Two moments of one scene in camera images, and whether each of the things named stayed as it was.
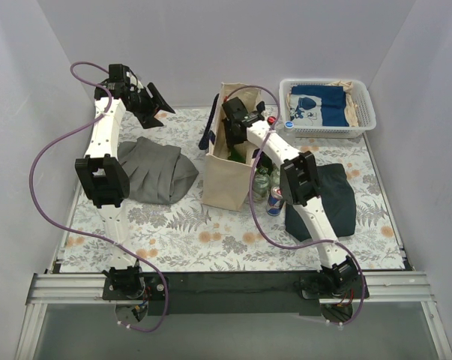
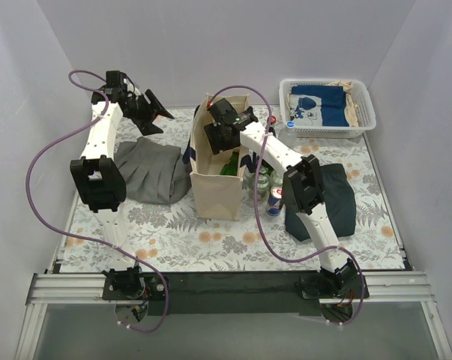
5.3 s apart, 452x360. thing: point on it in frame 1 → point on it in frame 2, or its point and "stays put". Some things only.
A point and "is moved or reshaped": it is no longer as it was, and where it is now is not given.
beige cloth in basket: x=351 y=108 stays put
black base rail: x=234 y=293 stays put
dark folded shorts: x=338 y=196 stays put
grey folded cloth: x=157 y=173 stays put
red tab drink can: x=275 y=201 stays put
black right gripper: x=232 y=132 → x=214 y=139
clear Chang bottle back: x=275 y=178 stays put
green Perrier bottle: x=234 y=155 is moved or reshaped
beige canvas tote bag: x=229 y=183 is moved or reshaped
